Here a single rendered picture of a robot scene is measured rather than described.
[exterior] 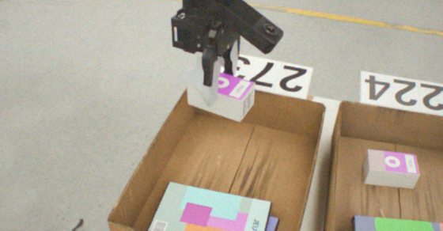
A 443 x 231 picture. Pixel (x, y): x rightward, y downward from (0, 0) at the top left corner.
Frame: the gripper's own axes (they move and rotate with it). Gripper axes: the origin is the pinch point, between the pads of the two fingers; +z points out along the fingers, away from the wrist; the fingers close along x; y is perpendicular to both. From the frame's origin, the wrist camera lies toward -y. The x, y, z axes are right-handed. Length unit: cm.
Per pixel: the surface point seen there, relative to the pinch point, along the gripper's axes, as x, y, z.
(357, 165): -11.0, -25.0, 17.1
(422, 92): -27.6, -33.1, 6.8
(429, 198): -8.7, -40.4, 17.0
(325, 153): -12.1, -17.7, 18.0
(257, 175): 0.3, -7.7, 17.1
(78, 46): -106, 159, 94
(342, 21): -217, 18, 94
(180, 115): -2.7, 10.7, 11.8
